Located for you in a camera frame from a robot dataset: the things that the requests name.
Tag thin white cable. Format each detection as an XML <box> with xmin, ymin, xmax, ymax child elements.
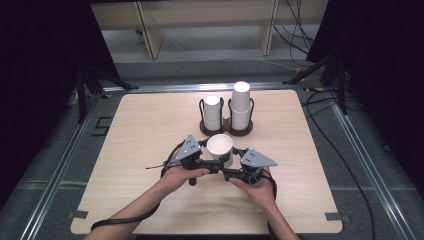
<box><xmin>255</xmin><ymin>57</ymin><xmax>302</xmax><ymax>73</ymax></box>

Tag white paper cup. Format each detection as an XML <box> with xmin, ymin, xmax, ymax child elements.
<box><xmin>206</xmin><ymin>133</ymin><xmax>235</xmax><ymax>170</ymax></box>
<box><xmin>230</xmin><ymin>108</ymin><xmax>252</xmax><ymax>132</ymax></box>
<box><xmin>203</xmin><ymin>118</ymin><xmax>222</xmax><ymax>132</ymax></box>
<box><xmin>203</xmin><ymin>95</ymin><xmax>222</xmax><ymax>122</ymax></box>
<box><xmin>231</xmin><ymin>80</ymin><xmax>252</xmax><ymax>114</ymax></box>

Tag black curtain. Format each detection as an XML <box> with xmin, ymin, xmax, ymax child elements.
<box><xmin>0</xmin><ymin>0</ymin><xmax>122</xmax><ymax>209</ymax></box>
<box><xmin>305</xmin><ymin>0</ymin><xmax>424</xmax><ymax>189</ymax></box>

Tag aluminium rail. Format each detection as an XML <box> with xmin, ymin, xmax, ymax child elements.
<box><xmin>328</xmin><ymin>96</ymin><xmax>418</xmax><ymax>240</ymax></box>
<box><xmin>19</xmin><ymin>93</ymin><xmax>103</xmax><ymax>240</ymax></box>
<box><xmin>102</xmin><ymin>81</ymin><xmax>303</xmax><ymax>94</ymax></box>

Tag grey tape strip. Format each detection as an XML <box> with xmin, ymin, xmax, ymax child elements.
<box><xmin>324</xmin><ymin>211</ymin><xmax>352</xmax><ymax>224</ymax></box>

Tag person's left hand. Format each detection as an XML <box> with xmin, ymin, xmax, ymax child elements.
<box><xmin>159</xmin><ymin>166</ymin><xmax>211</xmax><ymax>196</ymax></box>

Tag person's right hand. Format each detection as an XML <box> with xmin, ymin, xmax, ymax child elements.
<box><xmin>229</xmin><ymin>167</ymin><xmax>277</xmax><ymax>213</ymax></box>

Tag hanging black cables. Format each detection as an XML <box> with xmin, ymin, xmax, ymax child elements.
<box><xmin>272</xmin><ymin>0</ymin><xmax>317</xmax><ymax>68</ymax></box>

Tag long black floor cable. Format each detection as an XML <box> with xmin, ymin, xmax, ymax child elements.
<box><xmin>301</xmin><ymin>87</ymin><xmax>377</xmax><ymax>240</ymax></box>

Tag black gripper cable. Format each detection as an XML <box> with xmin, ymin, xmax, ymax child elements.
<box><xmin>264</xmin><ymin>176</ymin><xmax>279</xmax><ymax>240</ymax></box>
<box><xmin>90</xmin><ymin>141</ymin><xmax>186</xmax><ymax>232</ymax></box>

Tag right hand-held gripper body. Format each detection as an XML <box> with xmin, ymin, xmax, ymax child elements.
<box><xmin>240</xmin><ymin>148</ymin><xmax>278</xmax><ymax>186</ymax></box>

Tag black metal stand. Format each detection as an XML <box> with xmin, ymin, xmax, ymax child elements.
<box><xmin>282</xmin><ymin>49</ymin><xmax>348</xmax><ymax>116</ymax></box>
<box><xmin>75</xmin><ymin>63</ymin><xmax>140</xmax><ymax>125</ymax></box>

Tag light wooden desk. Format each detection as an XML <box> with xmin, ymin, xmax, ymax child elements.
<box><xmin>90</xmin><ymin>0</ymin><xmax>330</xmax><ymax>61</ymax></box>

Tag dark brown cup holder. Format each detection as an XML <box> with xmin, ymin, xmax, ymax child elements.
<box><xmin>198</xmin><ymin>96</ymin><xmax>255</xmax><ymax>138</ymax></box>

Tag thin black cable tie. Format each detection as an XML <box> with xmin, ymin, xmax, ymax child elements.
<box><xmin>145</xmin><ymin>161</ymin><xmax>178</xmax><ymax>170</ymax></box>

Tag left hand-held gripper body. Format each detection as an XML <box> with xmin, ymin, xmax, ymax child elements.
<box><xmin>175</xmin><ymin>133</ymin><xmax>204</xmax><ymax>187</ymax></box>

